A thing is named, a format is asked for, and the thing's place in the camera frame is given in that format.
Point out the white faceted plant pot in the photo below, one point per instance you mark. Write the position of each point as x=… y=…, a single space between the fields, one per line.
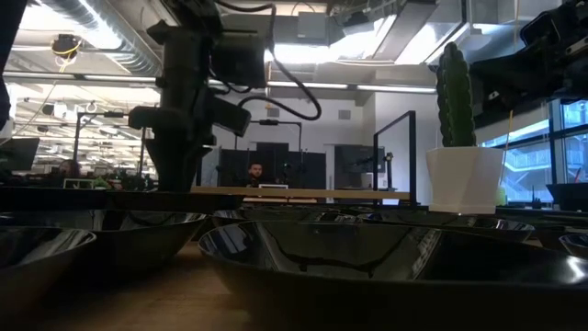
x=464 y=179

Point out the black tapered tub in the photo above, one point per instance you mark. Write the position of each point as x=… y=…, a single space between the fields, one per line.
x=569 y=197

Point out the wooden shelf board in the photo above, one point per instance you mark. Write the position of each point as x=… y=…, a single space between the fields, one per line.
x=321 y=193

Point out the black background gantry frame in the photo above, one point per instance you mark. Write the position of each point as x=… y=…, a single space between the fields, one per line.
x=268 y=122
x=112 y=115

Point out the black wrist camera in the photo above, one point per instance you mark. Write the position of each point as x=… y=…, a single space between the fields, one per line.
x=542 y=27
x=239 y=60

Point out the green cactus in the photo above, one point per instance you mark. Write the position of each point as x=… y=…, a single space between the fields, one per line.
x=455 y=101

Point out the black computer monitor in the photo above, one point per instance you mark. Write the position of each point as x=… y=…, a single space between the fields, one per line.
x=18 y=154
x=353 y=158

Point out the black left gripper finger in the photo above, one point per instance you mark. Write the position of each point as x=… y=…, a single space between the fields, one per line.
x=193 y=161
x=166 y=161

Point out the small yellow-green object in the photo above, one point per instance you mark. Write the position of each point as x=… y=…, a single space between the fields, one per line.
x=500 y=197

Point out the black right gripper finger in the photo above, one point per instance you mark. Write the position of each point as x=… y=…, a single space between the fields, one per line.
x=510 y=89
x=505 y=64

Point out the black metal shelf frame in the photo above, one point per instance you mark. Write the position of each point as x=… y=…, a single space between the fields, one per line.
x=413 y=161

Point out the long ceiling light bar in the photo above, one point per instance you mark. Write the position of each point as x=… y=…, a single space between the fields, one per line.
x=312 y=85

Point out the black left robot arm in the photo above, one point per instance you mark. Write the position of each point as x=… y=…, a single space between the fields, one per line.
x=184 y=27

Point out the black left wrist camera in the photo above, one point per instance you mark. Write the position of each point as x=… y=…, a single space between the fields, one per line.
x=239 y=60

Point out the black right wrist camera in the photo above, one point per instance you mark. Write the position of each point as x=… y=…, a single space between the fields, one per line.
x=542 y=27

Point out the grey ceiling box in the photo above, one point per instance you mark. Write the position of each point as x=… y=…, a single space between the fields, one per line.
x=312 y=25

